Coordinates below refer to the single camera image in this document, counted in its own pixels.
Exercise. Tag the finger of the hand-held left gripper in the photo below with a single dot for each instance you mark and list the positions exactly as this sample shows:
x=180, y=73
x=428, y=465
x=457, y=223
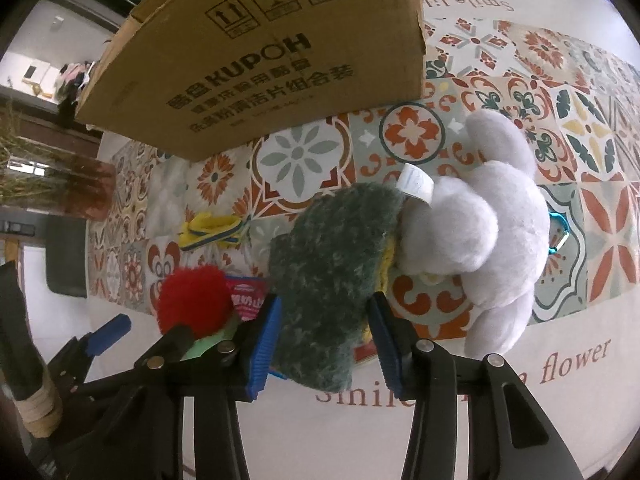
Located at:
x=107, y=332

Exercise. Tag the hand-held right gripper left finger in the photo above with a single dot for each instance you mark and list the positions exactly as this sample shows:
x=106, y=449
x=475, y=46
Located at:
x=262, y=345

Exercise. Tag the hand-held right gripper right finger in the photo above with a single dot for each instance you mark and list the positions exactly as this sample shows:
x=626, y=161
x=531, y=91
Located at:
x=387, y=345

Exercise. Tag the red fluffy pompom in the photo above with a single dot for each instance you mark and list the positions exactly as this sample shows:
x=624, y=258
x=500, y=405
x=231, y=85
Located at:
x=192, y=300

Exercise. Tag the dark green knitted plush toy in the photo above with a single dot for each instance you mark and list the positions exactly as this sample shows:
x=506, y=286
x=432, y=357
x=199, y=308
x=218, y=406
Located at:
x=325, y=270

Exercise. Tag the yellow striped fabric band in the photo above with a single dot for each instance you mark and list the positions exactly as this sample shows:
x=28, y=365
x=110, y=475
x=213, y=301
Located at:
x=212, y=230

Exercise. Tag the white plush toy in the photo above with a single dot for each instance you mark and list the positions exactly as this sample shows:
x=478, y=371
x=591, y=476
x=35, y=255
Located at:
x=475, y=220

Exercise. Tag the brown cardboard box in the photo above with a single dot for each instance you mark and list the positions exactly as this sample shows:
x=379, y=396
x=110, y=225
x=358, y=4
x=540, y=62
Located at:
x=250, y=60

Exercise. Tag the red snack packet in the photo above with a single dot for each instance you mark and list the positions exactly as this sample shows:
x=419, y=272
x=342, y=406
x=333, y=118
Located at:
x=246, y=297

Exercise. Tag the grey dining chair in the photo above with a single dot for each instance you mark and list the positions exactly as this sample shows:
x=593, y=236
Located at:
x=66, y=260

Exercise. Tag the glass vase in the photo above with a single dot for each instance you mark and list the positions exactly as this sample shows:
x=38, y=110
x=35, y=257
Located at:
x=87, y=190

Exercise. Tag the dried flower bouquet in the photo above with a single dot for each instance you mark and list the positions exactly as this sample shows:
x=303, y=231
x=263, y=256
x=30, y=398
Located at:
x=30, y=165

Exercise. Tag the teal carabiner clip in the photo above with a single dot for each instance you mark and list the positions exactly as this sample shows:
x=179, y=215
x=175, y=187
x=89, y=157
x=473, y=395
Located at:
x=559, y=235

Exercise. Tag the patterned tile-print table mat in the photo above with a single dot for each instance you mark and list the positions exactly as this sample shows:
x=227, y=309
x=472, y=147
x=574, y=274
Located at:
x=575, y=160

